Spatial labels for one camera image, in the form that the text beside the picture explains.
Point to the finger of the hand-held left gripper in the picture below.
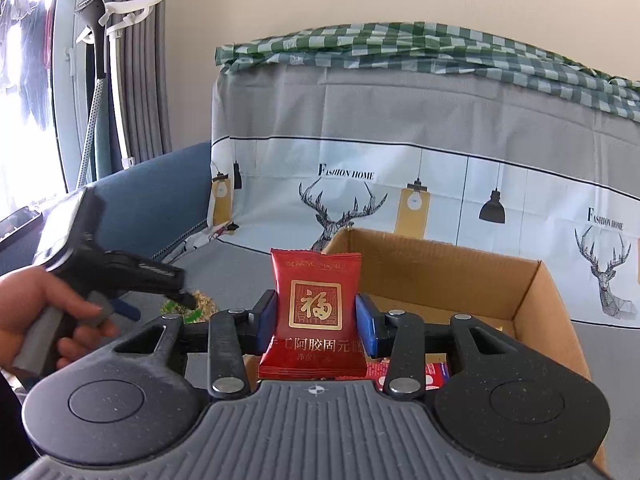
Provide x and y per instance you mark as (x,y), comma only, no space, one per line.
(187,300)
(127,310)

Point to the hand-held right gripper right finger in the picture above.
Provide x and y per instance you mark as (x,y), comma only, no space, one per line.
(367,327)

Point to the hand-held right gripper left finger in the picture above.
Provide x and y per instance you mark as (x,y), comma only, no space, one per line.
(267,322)

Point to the grain cake packet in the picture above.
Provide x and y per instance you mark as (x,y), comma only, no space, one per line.
(202,305)

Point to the small red snack packet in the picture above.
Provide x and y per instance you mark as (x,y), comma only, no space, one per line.
(312,305)

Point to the long red snack packet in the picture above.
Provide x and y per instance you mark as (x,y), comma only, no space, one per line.
(435,375)

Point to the cardboard box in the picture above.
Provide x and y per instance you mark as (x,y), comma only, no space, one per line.
(450,280)

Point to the person's left hand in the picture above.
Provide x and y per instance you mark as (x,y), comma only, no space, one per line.
(25,305)

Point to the person's dark clothing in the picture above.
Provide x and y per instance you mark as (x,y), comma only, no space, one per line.
(10,420)

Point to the hanging clothes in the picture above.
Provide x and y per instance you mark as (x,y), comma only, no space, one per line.
(35,95)

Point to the grey curtain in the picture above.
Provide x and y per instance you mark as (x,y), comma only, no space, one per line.
(145,85)

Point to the grey deer print cloth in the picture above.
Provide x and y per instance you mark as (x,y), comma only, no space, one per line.
(400,120)

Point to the garment steamer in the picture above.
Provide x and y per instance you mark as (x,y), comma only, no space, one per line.
(100,35)

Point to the green checkered cloth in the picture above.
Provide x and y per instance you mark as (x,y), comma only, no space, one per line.
(400,40)

